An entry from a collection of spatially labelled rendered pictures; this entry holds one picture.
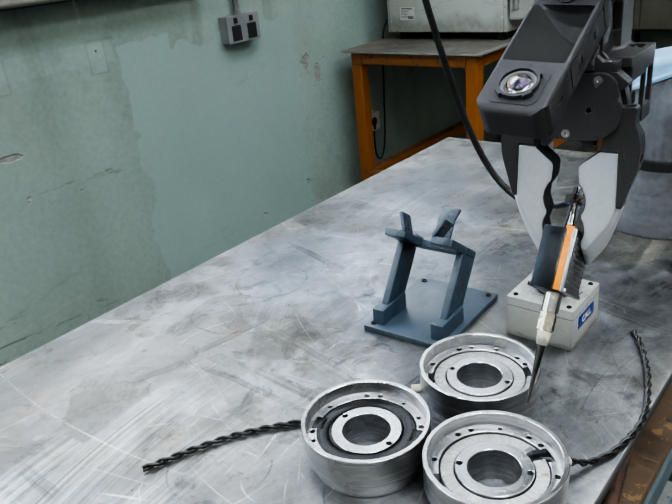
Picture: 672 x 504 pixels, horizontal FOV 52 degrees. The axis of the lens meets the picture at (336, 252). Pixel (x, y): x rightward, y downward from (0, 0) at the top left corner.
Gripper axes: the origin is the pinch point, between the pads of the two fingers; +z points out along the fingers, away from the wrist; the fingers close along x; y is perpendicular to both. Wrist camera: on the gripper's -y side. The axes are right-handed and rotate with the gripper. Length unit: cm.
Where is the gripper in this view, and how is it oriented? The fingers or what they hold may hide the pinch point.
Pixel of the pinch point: (564, 247)
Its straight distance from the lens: 54.5
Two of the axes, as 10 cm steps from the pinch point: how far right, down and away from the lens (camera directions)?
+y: 5.8, -3.9, 7.1
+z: 1.0, 9.0, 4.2
